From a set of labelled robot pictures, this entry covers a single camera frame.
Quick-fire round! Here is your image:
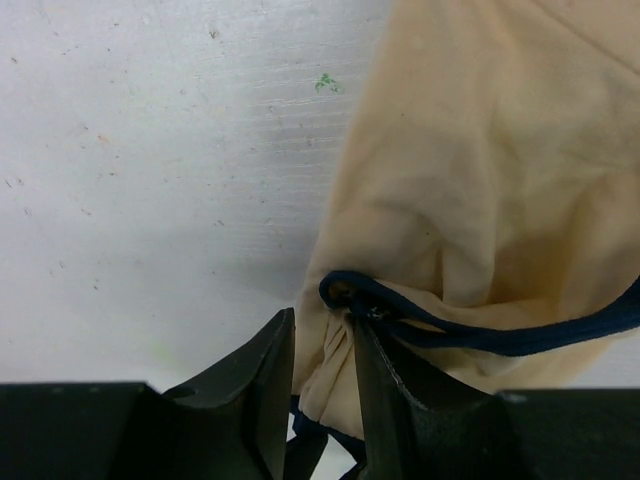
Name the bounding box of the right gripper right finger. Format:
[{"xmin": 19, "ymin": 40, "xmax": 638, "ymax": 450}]
[{"xmin": 354, "ymin": 319, "xmax": 500, "ymax": 479}]

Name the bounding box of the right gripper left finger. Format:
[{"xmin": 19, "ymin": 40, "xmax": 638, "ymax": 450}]
[{"xmin": 162, "ymin": 308, "xmax": 295, "ymax": 479}]

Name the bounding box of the beige underwear with navy trim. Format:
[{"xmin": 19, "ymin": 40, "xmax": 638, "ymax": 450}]
[{"xmin": 291, "ymin": 1, "xmax": 639, "ymax": 479}]

